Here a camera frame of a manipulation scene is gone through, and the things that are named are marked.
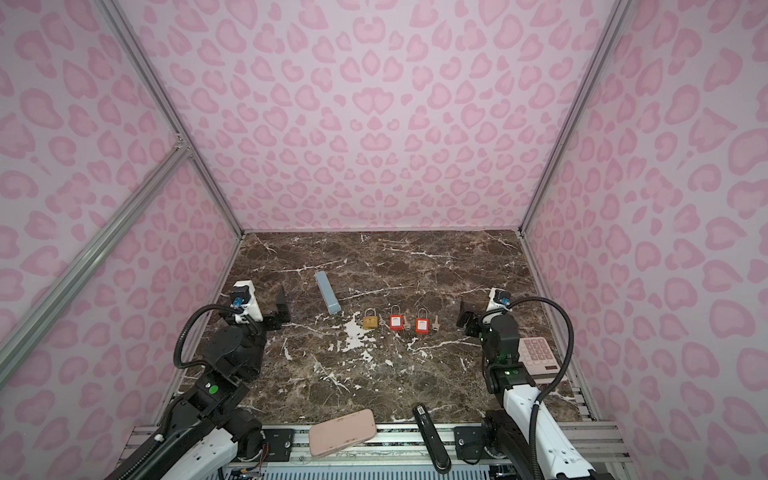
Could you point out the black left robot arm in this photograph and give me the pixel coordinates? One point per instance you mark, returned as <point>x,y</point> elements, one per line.
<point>205,428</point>

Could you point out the pink smartphone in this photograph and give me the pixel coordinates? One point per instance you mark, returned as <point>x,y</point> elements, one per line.
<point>340,433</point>

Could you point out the diagonal aluminium frame bar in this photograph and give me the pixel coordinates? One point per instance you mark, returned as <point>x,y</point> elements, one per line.
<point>39,319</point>

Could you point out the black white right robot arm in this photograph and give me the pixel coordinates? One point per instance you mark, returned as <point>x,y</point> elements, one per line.
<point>523,429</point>

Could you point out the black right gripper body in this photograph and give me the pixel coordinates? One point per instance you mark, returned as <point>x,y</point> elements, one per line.
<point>475,326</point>

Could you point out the black handheld device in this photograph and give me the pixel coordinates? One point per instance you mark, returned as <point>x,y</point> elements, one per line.
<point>437,452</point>

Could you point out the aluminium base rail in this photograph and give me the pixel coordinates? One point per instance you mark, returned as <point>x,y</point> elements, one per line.
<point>487,450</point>

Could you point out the red key fob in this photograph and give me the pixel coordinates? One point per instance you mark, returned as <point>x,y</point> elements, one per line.
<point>396,319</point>
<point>422,325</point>

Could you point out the brass padlock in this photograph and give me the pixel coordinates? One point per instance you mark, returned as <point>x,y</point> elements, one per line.
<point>370,319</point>

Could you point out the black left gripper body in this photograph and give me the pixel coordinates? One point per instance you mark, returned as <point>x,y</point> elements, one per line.
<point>271,323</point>

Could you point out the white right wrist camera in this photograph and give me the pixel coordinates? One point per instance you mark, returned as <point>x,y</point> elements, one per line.
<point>499,300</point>

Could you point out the light blue rectangular bar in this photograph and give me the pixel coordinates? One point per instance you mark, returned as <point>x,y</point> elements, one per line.
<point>332,303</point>

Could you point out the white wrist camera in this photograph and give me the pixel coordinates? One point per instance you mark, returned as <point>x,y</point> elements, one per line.
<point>243,299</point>
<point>499,300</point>

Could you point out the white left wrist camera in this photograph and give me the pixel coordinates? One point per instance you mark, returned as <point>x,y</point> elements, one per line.
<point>243,299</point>

